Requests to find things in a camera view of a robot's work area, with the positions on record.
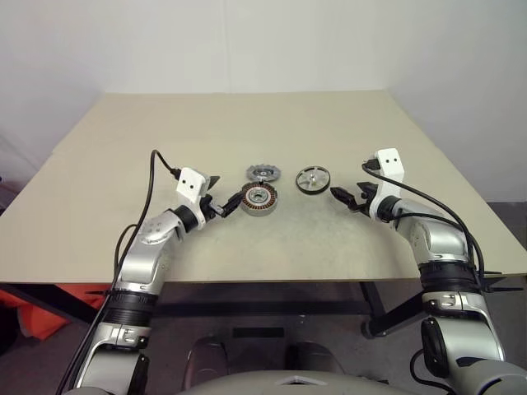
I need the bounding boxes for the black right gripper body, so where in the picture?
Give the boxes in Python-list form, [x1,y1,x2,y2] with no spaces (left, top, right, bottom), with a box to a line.
[349,184,378,217]

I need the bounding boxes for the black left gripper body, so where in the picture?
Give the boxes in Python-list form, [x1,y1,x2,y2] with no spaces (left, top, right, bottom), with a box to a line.
[200,192,226,218]

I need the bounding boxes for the silver motor stator copper windings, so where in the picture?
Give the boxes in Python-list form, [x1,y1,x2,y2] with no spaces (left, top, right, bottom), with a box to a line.
[240,183,282,218]

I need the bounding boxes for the black round rotor disc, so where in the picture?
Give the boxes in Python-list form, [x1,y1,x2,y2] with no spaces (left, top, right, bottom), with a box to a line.
[295,164,332,195]

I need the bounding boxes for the grey toothed gear ring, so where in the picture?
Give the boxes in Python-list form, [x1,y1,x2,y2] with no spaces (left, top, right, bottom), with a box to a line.
[245,163,282,183]

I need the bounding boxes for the black rectangular floor plate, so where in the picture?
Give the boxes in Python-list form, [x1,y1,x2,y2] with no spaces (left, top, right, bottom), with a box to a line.
[232,327,285,339]

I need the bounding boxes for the dark grey rounded shape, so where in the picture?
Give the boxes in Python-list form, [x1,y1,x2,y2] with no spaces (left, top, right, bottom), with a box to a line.
[183,336,230,388]

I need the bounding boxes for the silver robot torso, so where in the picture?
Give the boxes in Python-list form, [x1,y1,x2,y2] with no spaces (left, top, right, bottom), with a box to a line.
[176,361,392,395]

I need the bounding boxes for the orange object under table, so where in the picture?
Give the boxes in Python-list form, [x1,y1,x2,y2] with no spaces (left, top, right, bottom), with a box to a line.
[0,283,90,341]

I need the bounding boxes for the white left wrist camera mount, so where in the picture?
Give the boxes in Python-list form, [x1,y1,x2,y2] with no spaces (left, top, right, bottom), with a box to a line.
[175,166,211,232]

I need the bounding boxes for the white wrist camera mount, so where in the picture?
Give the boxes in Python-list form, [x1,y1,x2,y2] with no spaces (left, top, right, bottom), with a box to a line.
[368,146,407,223]
[175,166,211,232]

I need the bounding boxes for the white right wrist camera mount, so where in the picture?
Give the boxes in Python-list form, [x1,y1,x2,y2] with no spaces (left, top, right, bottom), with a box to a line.
[368,146,407,223]

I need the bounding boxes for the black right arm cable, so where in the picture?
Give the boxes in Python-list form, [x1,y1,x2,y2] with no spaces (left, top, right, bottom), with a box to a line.
[361,159,489,297]

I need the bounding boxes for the black metal table frame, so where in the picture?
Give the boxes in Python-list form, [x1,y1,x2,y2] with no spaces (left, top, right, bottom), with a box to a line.
[0,281,527,341]

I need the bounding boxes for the black right arm cable tie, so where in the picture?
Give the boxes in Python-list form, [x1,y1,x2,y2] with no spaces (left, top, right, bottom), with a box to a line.
[477,269,520,293]

